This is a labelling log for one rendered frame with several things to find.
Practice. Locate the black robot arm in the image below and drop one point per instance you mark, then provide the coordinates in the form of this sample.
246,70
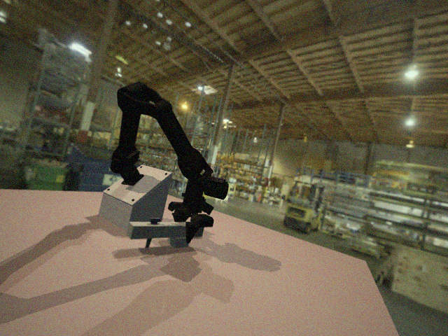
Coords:
134,101

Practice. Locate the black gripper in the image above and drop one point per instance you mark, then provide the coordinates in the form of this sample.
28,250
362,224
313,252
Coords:
190,208

